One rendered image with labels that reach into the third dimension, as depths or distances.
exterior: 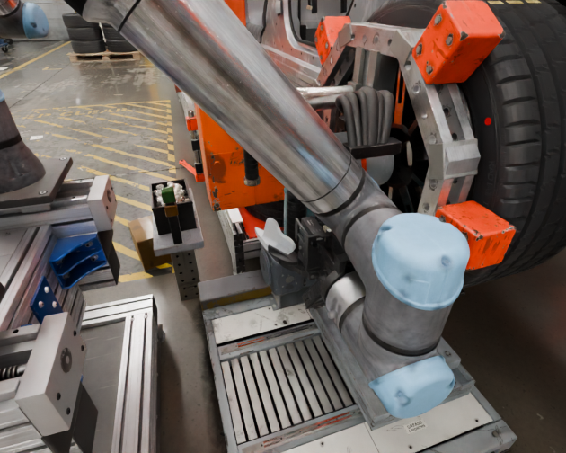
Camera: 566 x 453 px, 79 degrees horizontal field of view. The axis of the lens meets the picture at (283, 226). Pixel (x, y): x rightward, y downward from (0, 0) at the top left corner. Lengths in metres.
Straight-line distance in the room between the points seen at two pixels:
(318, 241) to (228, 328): 1.00
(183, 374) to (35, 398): 0.93
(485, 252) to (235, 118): 0.43
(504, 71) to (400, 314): 0.43
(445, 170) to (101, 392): 1.08
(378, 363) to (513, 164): 0.38
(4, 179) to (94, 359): 0.64
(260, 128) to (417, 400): 0.28
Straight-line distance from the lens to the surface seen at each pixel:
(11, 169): 0.94
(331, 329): 1.33
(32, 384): 0.56
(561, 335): 1.88
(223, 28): 0.30
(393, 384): 0.36
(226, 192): 1.23
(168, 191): 1.14
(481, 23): 0.61
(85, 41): 9.10
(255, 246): 1.52
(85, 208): 0.93
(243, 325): 1.43
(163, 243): 1.27
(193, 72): 0.30
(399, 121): 0.85
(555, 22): 0.79
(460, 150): 0.60
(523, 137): 0.63
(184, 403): 1.38
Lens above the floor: 1.17
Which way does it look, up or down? 34 degrees down
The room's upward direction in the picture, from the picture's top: straight up
